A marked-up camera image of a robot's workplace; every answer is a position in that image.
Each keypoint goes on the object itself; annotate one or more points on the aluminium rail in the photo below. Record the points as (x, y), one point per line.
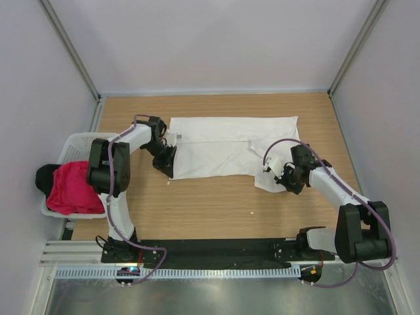
(71, 253)

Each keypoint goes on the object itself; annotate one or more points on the white laundry basket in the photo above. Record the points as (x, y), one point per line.
(77, 147)

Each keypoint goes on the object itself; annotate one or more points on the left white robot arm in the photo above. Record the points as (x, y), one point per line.
(109, 174)

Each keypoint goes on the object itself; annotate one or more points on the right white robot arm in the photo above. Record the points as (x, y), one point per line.
(362, 231)

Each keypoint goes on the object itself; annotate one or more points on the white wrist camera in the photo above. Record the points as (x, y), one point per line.
(171, 139)
(274, 165)

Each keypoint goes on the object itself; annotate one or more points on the white t shirt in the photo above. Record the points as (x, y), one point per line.
(224, 146)

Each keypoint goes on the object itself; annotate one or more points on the pink shirt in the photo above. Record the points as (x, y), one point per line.
(71, 194)

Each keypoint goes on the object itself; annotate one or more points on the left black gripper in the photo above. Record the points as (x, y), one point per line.
(167, 168)

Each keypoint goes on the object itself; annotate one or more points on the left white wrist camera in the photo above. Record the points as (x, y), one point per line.
(171, 139)

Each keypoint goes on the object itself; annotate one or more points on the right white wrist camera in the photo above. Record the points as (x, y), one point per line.
(274, 165)

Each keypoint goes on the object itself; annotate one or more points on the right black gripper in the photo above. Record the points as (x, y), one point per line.
(294, 189)

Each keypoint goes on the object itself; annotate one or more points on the black shirt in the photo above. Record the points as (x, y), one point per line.
(44, 178)

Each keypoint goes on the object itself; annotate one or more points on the left aluminium frame post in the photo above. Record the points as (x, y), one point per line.
(59, 28)

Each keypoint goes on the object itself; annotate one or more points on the slotted cable duct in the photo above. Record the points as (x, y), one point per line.
(131, 273)

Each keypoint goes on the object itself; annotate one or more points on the aluminium frame post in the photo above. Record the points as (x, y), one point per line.
(362, 36)
(59, 28)

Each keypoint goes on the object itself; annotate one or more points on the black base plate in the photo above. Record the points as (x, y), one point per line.
(228, 254)

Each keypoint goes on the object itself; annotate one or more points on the right aluminium frame post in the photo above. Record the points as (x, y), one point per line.
(362, 36)

